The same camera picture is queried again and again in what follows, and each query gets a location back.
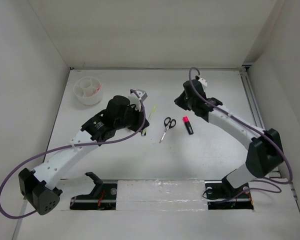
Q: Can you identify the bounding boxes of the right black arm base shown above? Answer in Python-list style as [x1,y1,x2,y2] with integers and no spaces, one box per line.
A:
[202,177,254,210]

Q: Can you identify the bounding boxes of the aluminium rail right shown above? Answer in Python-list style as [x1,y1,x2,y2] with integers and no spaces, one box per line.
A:
[238,65,265,129]

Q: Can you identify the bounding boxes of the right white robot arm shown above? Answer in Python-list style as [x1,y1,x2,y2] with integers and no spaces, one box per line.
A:
[174,77,285,202]

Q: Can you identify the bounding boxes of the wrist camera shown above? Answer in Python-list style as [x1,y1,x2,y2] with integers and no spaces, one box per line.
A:
[197,77,208,90]
[128,89,148,112]

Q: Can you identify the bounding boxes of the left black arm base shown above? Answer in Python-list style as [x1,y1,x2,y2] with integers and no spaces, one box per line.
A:
[69,172,118,211]

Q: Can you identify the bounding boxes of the pink black highlighter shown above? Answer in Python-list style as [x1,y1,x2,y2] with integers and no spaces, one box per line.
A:
[182,116,194,135]

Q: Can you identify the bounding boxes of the black handled scissors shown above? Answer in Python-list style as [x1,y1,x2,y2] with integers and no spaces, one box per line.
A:
[159,117,177,143]

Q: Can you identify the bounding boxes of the pink red pen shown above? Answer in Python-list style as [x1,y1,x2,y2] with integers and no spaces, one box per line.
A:
[83,85,102,98]

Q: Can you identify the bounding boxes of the white round divided container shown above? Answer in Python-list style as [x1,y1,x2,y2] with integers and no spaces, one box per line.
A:
[73,76,103,106]

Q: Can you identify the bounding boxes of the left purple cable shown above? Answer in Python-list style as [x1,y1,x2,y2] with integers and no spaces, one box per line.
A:
[0,89,147,220]

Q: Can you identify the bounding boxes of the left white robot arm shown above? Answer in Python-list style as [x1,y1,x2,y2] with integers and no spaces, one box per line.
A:
[18,89,150,215]

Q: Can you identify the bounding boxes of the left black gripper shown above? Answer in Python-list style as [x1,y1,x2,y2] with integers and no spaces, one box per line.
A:
[114,103,149,133]

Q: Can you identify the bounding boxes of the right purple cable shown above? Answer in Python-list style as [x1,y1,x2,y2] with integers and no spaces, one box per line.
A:
[188,66,295,203]

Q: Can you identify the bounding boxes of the yellow green pen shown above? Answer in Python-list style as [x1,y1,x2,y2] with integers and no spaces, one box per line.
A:
[148,105,156,121]

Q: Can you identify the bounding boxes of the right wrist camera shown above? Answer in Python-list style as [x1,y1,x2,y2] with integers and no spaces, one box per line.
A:
[197,77,208,90]

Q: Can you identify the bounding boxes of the purple cable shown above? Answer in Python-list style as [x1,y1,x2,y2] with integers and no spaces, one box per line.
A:
[188,66,295,203]
[0,89,147,220]

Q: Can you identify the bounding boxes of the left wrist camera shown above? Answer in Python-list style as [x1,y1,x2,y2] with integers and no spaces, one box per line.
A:
[128,89,148,112]

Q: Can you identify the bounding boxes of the blue black highlighter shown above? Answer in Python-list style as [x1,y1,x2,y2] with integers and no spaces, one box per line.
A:
[141,128,147,136]

